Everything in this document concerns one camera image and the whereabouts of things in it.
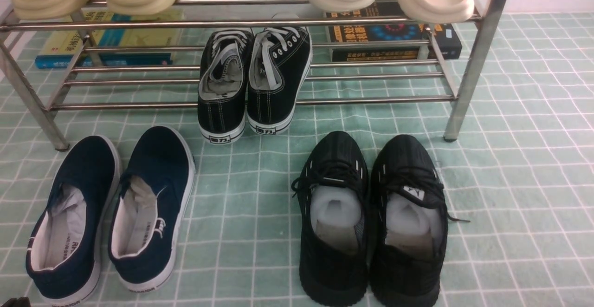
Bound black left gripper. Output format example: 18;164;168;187
1;297;31;307

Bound navy slip-on shoe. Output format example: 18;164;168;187
108;126;195;294
25;136;121;307

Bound silver metal shoe rack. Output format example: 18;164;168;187
1;0;507;152

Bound yellow and blue book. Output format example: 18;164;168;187
34;9;185;69

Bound black knit sneaker left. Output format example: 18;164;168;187
291;131;369;307

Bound black knit sneaker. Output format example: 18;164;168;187
369;134;455;307
291;131;369;307

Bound black canvas sneaker left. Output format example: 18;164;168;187
197;28;255;145

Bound black canvas sneaker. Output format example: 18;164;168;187
247;27;313;135
197;28;255;145

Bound black canvas sneaker right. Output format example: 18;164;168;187
247;27;313;135

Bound black knit sneaker right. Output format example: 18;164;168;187
369;134;455;307

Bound black book with orange text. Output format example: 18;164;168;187
324;0;462;62

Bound green checked floor cloth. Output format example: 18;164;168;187
0;12;594;307

